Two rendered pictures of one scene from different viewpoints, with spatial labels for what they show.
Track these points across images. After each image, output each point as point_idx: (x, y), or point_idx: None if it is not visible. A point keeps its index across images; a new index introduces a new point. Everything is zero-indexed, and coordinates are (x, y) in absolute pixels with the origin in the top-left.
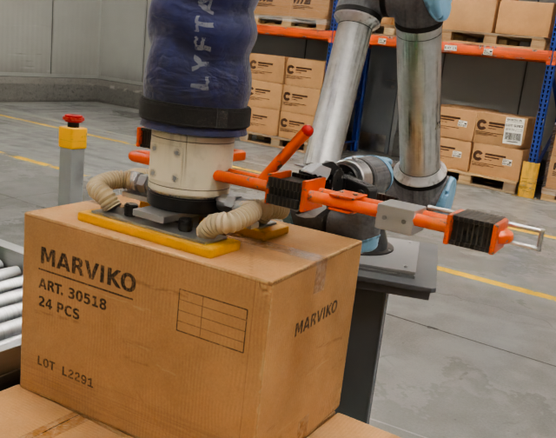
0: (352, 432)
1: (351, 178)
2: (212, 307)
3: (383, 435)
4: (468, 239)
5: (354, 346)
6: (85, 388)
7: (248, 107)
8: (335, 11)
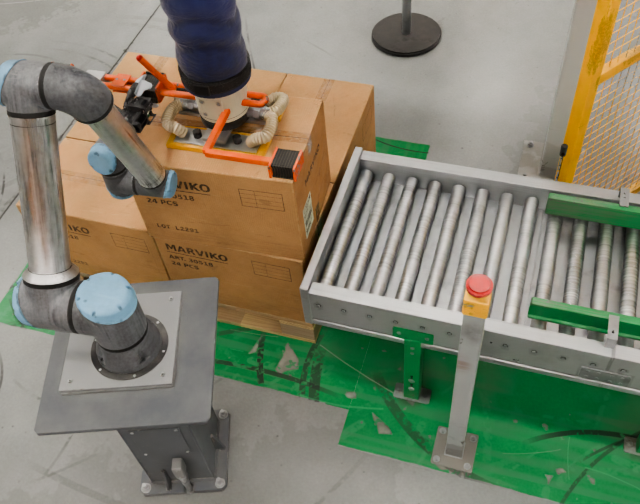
0: (141, 217)
1: (118, 109)
2: None
3: (123, 221)
4: None
5: None
6: None
7: (180, 70)
8: (111, 92)
